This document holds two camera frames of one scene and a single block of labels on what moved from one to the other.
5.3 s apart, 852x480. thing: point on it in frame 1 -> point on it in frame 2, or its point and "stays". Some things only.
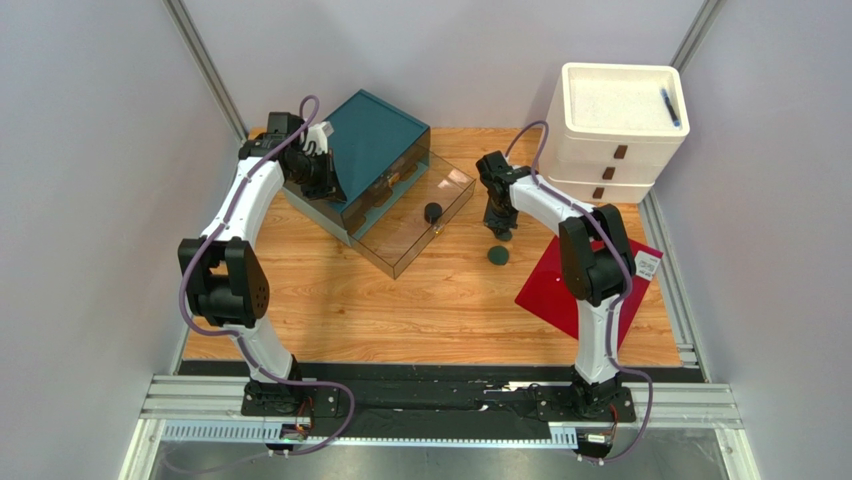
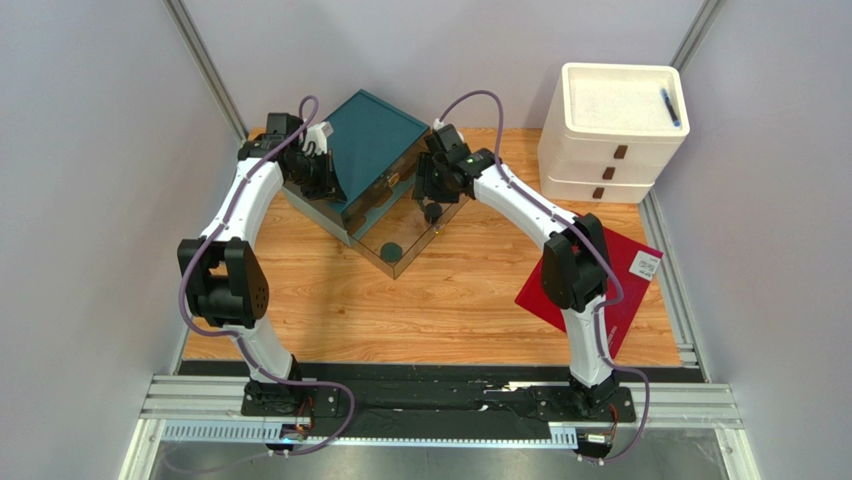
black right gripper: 499,217 -> 430,184
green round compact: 498,255 -> 391,252
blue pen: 670,107 stays
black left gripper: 330,190 stays
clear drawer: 412,163 stays
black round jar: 432,212 stays
